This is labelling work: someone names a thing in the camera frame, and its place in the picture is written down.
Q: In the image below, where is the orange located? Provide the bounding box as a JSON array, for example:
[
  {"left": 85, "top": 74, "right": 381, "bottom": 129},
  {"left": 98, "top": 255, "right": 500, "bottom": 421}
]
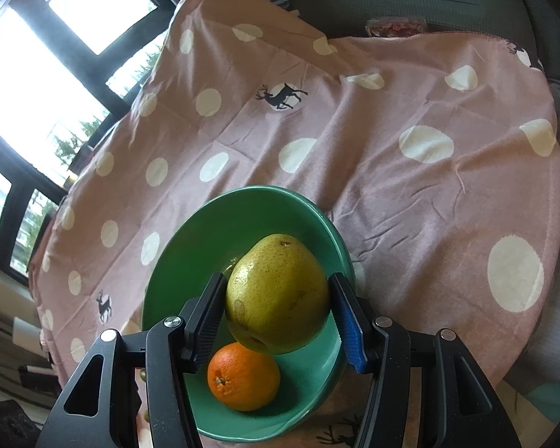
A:
[{"left": 207, "top": 342, "right": 281, "bottom": 412}]

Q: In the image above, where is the yellow-green pear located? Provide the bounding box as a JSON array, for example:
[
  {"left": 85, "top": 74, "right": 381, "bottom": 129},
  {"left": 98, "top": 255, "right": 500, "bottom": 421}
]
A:
[{"left": 225, "top": 233, "right": 332, "bottom": 354}]

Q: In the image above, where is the black framed window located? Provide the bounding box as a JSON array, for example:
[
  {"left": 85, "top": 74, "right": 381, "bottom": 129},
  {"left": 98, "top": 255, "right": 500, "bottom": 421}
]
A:
[{"left": 0, "top": 0, "right": 178, "bottom": 285}]

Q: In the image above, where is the pink polka dot deer cloth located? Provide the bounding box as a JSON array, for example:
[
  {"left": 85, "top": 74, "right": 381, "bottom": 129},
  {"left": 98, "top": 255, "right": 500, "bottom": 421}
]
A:
[{"left": 28, "top": 0, "right": 560, "bottom": 448}]

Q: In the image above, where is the green plastic bowl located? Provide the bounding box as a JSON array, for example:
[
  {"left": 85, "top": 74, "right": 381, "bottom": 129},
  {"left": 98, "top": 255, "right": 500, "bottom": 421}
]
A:
[{"left": 141, "top": 186, "right": 356, "bottom": 444}]

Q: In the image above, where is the black low box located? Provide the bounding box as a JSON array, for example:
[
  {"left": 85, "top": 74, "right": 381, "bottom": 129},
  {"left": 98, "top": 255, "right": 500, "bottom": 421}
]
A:
[{"left": 19, "top": 364, "right": 59, "bottom": 388}]

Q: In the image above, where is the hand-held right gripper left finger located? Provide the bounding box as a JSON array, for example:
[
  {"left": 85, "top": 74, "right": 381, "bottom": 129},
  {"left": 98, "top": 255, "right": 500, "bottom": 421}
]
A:
[{"left": 36, "top": 271, "right": 228, "bottom": 448}]

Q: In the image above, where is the red snack packet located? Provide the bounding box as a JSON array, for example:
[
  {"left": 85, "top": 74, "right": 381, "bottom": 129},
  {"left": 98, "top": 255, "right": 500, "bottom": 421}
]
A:
[{"left": 366, "top": 16, "right": 425, "bottom": 38}]

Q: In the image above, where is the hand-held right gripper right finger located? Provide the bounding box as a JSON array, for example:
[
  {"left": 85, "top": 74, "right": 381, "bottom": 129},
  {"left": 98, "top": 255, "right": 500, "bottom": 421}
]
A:
[{"left": 327, "top": 272, "right": 523, "bottom": 448}]

